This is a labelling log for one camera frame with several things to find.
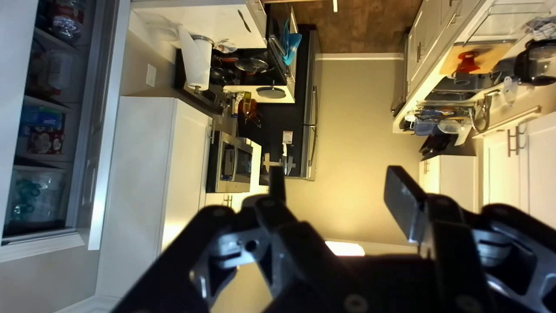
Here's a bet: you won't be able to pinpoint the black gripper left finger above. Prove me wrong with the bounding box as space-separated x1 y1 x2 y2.
111 166 309 313

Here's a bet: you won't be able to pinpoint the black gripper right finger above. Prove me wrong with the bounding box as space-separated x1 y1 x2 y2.
383 164 556 313

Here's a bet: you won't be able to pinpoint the stainless steel microwave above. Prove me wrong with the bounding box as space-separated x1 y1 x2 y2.
204 129 264 197

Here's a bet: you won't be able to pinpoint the square ceiling light fixture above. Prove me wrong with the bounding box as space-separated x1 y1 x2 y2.
323 241 368 260

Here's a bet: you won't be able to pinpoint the blue cloth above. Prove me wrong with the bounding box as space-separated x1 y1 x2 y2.
411 112 441 138

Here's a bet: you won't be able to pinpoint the white dishes by sink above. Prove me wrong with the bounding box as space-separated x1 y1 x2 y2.
436 115 474 147

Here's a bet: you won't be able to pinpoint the stainless steel refrigerator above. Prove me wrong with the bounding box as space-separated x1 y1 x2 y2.
257 25 323 183

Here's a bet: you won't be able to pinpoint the red utensil holder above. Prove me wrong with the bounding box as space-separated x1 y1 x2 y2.
236 95 262 128

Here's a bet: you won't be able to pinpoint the chrome sink faucet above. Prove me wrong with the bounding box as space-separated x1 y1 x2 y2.
467 95 495 136

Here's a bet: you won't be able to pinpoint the dark frying pan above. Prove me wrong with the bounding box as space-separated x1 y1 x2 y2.
253 86 288 102

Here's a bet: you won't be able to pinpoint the tall white upper cabinet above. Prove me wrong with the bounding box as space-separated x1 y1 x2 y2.
93 95 215 303

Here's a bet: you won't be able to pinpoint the black gas stove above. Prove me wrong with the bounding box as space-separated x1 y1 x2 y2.
210 11 302 89

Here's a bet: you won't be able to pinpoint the red item on cutting board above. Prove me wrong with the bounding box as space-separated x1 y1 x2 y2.
453 51 482 75

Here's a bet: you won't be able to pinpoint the blue hanging towel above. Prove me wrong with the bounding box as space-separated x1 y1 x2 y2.
281 32 304 68

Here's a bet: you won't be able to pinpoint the white paper towel roll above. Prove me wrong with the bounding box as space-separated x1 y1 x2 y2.
177 28 215 95

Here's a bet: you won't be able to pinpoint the white sink counter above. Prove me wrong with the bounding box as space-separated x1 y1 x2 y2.
390 0 556 138

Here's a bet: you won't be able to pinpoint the wooden cutting board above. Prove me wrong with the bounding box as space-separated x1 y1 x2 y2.
439 42 514 77

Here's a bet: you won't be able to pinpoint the black kettle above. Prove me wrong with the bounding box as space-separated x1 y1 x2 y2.
514 39 556 86

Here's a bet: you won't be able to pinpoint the white lower cabinet with drawer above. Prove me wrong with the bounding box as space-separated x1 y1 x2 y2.
126 0 269 51

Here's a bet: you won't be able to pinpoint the blue pantry box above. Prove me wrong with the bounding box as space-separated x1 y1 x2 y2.
19 107 65 157

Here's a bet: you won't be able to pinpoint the teal pantry bag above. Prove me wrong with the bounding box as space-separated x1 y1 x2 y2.
5 168 67 234

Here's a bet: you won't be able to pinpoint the grey pantry container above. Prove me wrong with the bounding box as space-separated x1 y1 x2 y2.
27 49 79 107

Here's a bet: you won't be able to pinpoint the red and white pantry package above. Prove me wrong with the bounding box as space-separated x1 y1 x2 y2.
48 0 88 46

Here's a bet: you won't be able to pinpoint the white upper cabinet with handles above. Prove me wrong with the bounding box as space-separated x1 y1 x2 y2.
479 110 556 232

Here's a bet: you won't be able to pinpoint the white wall outlet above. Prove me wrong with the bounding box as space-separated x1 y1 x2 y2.
144 62 159 91

